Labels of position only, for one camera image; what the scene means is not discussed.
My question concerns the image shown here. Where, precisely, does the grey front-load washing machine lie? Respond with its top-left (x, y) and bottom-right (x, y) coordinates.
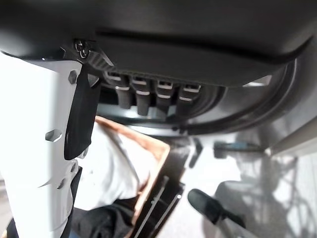
top-left (170, 34), bottom-right (317, 154)

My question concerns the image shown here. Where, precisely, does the white garment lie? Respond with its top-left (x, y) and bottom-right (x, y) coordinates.
top-left (79, 121), bottom-right (159, 201)

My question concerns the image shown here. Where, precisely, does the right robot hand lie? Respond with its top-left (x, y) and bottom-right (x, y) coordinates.
top-left (0, 0), bottom-right (317, 238)

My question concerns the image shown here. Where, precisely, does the black garment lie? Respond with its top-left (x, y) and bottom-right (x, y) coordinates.
top-left (6, 195), bottom-right (141, 238)

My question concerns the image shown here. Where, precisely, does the glossy dark brown stool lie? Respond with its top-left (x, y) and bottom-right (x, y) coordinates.
top-left (131, 137), bottom-right (204, 238)

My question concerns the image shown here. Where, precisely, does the round glass washing machine door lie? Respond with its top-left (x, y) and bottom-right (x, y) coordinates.
top-left (96, 81), bottom-right (179, 132)

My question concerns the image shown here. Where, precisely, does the white machine base plinth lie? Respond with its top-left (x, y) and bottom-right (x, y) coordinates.
top-left (268, 122), bottom-right (317, 156)

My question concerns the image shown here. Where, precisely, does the orange woven wicker basket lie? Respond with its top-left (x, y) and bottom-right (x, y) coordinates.
top-left (94, 115), bottom-right (172, 226)

